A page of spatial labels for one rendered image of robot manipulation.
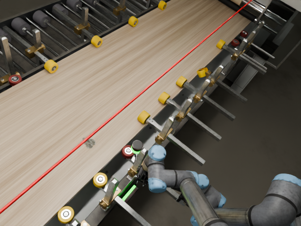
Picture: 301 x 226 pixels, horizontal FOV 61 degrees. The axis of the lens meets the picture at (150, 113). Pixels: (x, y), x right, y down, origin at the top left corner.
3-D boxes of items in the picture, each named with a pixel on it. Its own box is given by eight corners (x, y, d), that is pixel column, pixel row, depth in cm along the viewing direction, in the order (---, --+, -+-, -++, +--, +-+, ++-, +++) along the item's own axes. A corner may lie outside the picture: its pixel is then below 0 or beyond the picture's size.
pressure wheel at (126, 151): (133, 158, 169) (137, 149, 160) (126, 166, 164) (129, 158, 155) (124, 150, 170) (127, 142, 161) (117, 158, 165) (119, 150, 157)
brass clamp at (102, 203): (121, 193, 152) (122, 190, 148) (105, 211, 144) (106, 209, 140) (113, 186, 153) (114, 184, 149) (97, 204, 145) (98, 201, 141)
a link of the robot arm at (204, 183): (206, 191, 125) (192, 180, 127) (197, 198, 134) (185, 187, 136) (213, 180, 130) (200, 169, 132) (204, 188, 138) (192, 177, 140)
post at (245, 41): (223, 77, 263) (248, 40, 226) (221, 78, 261) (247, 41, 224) (220, 75, 264) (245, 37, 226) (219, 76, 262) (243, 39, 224)
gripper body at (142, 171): (133, 182, 128) (139, 172, 119) (139, 167, 134) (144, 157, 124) (148, 187, 128) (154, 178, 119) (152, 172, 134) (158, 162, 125)
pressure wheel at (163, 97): (170, 94, 183) (163, 102, 182) (170, 97, 191) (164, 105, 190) (163, 89, 184) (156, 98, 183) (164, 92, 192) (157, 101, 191)
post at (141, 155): (132, 181, 177) (148, 150, 139) (129, 185, 175) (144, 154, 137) (128, 178, 177) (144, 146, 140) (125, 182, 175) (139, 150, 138)
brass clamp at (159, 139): (171, 133, 173) (174, 129, 169) (160, 145, 165) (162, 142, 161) (164, 128, 174) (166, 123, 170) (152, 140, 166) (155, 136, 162)
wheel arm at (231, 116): (234, 119, 194) (236, 116, 191) (231, 121, 192) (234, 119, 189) (181, 80, 204) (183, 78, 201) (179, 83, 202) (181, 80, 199)
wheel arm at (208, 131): (220, 139, 179) (222, 136, 176) (217, 142, 177) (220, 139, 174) (164, 97, 189) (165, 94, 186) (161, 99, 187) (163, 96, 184)
